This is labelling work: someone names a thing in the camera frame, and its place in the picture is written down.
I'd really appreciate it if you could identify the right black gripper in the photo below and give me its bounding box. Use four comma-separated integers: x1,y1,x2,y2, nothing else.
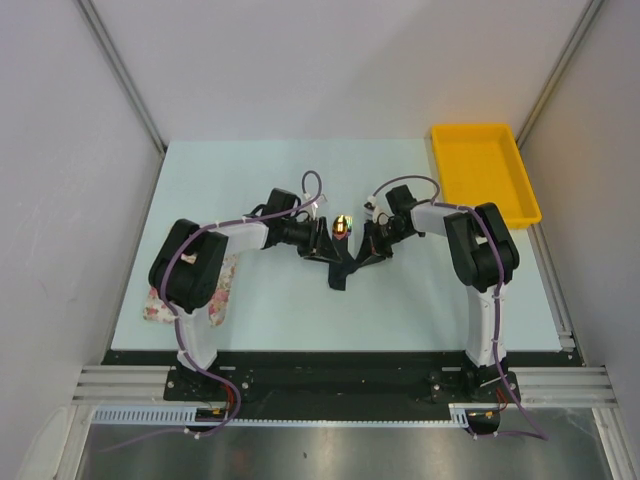
354,219,413,269

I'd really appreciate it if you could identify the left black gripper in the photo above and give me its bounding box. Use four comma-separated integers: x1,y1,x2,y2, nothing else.
280,216,341,264

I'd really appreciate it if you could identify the iridescent rainbow fork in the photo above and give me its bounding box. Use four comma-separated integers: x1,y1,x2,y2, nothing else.
345,216,353,236

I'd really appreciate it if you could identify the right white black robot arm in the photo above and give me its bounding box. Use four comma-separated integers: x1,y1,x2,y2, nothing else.
356,185,520,401

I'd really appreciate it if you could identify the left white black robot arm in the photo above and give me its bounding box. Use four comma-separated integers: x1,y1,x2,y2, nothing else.
148,188,341,400

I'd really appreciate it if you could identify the yellow plastic bin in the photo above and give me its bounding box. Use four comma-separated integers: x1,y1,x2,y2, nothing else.
431,123,542,229

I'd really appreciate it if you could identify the floral pattern tray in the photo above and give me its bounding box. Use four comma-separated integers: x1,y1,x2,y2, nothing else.
142,255,238,327

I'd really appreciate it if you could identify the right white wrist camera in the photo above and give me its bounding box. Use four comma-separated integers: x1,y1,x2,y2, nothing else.
364,195,383,223

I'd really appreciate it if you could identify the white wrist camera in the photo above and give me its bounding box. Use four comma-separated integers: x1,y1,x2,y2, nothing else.
364,195,383,223
306,194,327,218

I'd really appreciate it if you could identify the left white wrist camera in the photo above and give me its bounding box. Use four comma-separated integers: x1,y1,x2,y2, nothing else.
306,194,327,218

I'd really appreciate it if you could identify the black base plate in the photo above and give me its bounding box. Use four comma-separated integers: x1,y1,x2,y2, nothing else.
101,349,584,422

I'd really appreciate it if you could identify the aluminium frame rail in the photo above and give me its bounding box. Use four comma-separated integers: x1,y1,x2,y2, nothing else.
72,366,169,406

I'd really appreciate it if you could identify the white slotted cable duct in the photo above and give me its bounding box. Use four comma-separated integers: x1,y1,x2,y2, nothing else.
93,405,197,426

